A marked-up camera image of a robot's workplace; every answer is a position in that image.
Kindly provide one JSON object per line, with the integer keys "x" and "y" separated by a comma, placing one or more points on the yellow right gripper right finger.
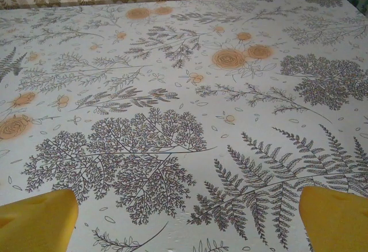
{"x": 336, "y": 223}

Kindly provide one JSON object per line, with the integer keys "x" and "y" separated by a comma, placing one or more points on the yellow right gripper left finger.
{"x": 34, "y": 223}

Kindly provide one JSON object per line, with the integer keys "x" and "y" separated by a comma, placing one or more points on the floral tablecloth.
{"x": 184, "y": 105}

